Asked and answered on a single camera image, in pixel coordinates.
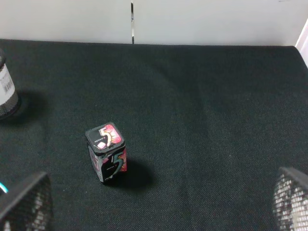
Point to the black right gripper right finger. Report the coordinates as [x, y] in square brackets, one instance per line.
[290, 200]

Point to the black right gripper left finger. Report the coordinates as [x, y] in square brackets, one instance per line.
[27, 206]

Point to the black gum tin box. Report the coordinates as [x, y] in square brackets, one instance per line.
[107, 151]

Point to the black table cloth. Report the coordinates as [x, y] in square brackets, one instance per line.
[206, 130]

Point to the black mesh pen holder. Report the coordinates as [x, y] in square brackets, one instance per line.
[9, 99]

